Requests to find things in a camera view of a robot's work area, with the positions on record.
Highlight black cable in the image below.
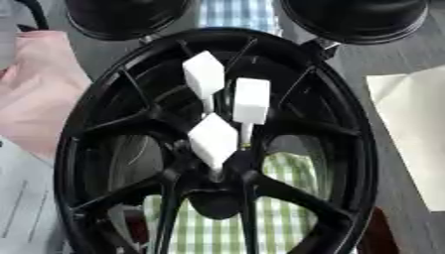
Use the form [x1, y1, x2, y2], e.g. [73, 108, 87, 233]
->
[14, 0, 51, 33]

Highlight white paper sheet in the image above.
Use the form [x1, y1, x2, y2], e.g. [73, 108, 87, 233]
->
[365, 64, 445, 213]

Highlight pink cloth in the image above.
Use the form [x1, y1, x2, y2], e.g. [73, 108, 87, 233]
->
[0, 30, 94, 161]

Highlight white pin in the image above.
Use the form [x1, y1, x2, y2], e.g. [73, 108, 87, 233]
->
[230, 76, 273, 150]
[181, 50, 226, 115]
[186, 112, 240, 183]

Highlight white lined paper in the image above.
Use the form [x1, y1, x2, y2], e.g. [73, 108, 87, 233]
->
[0, 136, 76, 254]

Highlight black spoked wheel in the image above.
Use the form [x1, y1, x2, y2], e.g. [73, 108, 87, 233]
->
[52, 27, 381, 254]

